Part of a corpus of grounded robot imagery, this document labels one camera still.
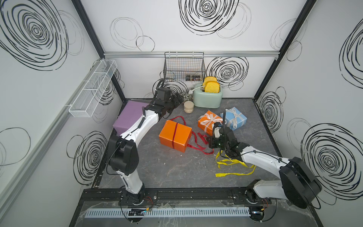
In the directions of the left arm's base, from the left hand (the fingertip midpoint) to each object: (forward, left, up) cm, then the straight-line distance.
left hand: (181, 100), depth 86 cm
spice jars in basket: (+12, -7, +8) cm, 16 cm away
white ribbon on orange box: (-1, -22, -16) cm, 27 cm away
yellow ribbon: (-28, -31, -24) cm, 48 cm away
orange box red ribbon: (-16, +3, -15) cm, 22 cm away
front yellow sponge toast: (+20, -22, -5) cm, 30 cm away
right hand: (-18, -17, -16) cm, 29 cm away
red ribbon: (-18, -11, -26) cm, 33 cm away
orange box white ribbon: (-5, -15, -22) cm, 27 cm away
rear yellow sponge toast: (+27, -20, -3) cm, 34 cm away
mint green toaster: (+15, -19, -15) cm, 29 cm away
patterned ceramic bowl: (+27, -4, -22) cm, 35 cm away
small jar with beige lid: (+12, -6, -20) cm, 24 cm away
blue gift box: (-1, -37, -16) cm, 41 cm away
